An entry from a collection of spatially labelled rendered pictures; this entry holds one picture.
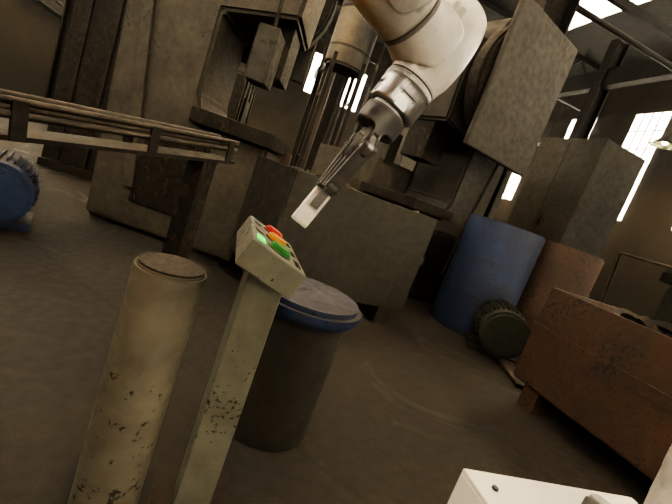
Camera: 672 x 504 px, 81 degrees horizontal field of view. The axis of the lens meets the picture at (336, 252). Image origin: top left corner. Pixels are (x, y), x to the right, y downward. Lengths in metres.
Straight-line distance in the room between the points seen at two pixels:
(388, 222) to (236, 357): 1.68
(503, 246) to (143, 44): 2.67
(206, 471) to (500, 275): 2.54
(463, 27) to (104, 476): 0.94
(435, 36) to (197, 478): 0.89
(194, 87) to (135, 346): 2.19
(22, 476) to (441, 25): 1.11
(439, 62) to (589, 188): 4.00
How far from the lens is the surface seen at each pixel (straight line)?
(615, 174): 4.85
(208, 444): 0.89
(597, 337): 2.14
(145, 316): 0.71
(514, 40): 3.45
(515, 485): 0.62
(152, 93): 2.84
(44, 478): 1.08
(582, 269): 3.45
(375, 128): 0.66
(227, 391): 0.82
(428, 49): 0.68
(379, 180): 3.81
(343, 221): 2.17
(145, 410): 0.80
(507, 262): 3.09
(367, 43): 9.09
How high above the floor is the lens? 0.74
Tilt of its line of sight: 9 degrees down
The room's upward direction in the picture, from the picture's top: 20 degrees clockwise
